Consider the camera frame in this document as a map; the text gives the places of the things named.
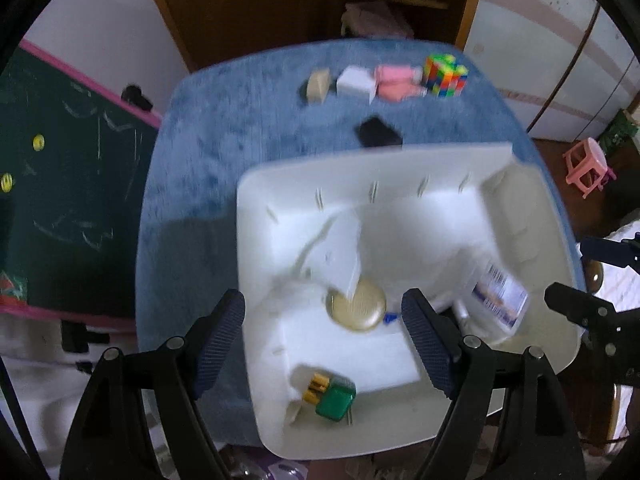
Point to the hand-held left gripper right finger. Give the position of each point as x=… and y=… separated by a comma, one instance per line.
x=425, y=345

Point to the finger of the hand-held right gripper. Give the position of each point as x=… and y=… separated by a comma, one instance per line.
x=607, y=254
x=575, y=305

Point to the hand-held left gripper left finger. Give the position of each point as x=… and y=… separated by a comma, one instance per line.
x=220, y=345

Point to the white bottle with label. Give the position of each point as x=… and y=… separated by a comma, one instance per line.
x=497, y=300

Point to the gold oval compact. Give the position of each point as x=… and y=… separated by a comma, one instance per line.
x=356, y=307

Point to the white handheld game console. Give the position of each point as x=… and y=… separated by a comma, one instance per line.
x=340, y=255

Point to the white plastic tray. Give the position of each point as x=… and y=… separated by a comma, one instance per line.
x=450, y=220

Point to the white dotted blanket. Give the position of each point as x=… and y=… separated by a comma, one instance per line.
x=625, y=285

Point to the pink plastic stool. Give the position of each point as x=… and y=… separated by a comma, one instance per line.
x=587, y=162

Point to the green printed box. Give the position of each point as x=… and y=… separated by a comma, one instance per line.
x=622, y=130

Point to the blue plush table cover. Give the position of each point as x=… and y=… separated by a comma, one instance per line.
x=210, y=160

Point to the white floral wardrobe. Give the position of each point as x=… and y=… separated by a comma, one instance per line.
x=540, y=60

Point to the pink framed chalkboard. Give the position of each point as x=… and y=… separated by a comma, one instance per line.
x=75, y=185

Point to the black plug adapter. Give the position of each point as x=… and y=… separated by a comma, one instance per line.
x=377, y=132

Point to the colourful puzzle cube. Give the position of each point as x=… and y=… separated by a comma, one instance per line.
x=444, y=75

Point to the black easel knob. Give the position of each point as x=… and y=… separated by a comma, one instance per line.
x=136, y=96

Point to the yellow round magnet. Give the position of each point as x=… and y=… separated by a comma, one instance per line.
x=38, y=141
x=6, y=182

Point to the white cube charger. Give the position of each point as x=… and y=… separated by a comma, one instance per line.
x=356, y=82

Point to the pink rectangular box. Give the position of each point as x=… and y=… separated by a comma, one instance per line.
x=395, y=74

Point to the beige small box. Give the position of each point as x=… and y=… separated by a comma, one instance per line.
x=318, y=85

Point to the wooden corner shelf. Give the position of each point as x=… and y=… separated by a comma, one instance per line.
x=450, y=15

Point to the pink folded cloth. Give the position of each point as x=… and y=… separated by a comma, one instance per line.
x=375, y=17

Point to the brown wooden door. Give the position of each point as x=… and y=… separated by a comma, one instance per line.
x=240, y=0

